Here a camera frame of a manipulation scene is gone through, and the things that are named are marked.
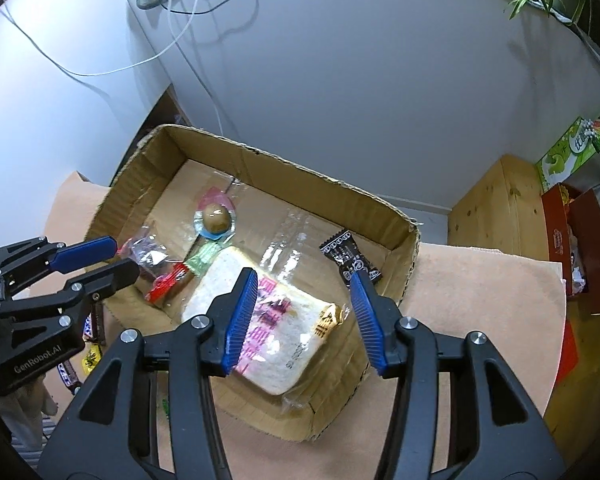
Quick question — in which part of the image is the thick white charging cable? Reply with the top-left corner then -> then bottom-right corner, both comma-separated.
162,0 -> 238,138

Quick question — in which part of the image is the beige table cloth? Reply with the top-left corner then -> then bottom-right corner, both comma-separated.
45,170 -> 568,480

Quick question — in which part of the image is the sliced bread packet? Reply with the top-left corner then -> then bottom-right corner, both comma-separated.
180,245 -> 343,396

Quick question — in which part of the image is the clear red-edged dried fruit packet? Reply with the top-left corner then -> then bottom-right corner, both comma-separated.
117,232 -> 173,278
142,262 -> 191,306

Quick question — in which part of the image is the small black snack packet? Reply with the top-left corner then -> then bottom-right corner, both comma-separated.
319,230 -> 383,286

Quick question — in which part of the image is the green tissue box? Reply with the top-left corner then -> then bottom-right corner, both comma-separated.
535,115 -> 600,193

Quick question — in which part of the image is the pink translucent candy wrapper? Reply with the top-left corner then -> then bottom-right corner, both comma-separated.
200,186 -> 233,208

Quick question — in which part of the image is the wooden stool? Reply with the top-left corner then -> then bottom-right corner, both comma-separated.
447,155 -> 573,281

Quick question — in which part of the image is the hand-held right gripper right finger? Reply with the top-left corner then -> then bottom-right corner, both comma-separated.
350,270 -> 566,480

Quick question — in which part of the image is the white wardrobe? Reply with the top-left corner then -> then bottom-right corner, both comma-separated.
0,0 -> 176,251

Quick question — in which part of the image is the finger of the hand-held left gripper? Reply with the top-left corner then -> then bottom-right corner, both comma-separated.
0,236 -> 118,286
0,259 -> 141,328

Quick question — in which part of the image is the light green snack packet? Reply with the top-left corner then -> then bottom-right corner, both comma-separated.
185,240 -> 226,276

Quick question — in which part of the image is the yellow candy wrapper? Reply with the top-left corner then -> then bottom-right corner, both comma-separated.
80,345 -> 103,373

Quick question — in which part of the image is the long thin white cable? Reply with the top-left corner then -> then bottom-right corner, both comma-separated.
0,0 -> 198,78

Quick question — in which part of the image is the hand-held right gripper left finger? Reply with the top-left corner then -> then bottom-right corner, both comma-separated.
37,267 -> 259,480

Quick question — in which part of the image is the pale crumpled cloth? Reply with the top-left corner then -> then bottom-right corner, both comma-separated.
0,375 -> 58,453

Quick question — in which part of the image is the brown cardboard box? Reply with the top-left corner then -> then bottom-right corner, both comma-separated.
82,124 -> 422,443

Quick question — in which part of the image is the red plastic mat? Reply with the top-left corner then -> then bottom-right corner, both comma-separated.
560,320 -> 581,378

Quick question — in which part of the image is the red cardboard box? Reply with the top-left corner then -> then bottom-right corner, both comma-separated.
540,182 -> 600,316

